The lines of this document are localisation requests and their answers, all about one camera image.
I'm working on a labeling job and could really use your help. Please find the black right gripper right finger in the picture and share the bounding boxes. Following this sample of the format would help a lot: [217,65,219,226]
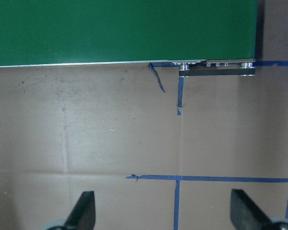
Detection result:
[230,189,276,230]

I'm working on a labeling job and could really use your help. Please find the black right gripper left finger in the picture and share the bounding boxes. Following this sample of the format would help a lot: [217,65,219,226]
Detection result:
[63,191,96,230]

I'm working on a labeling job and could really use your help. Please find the green conveyor belt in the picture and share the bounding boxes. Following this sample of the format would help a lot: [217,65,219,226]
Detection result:
[0,0,257,67]

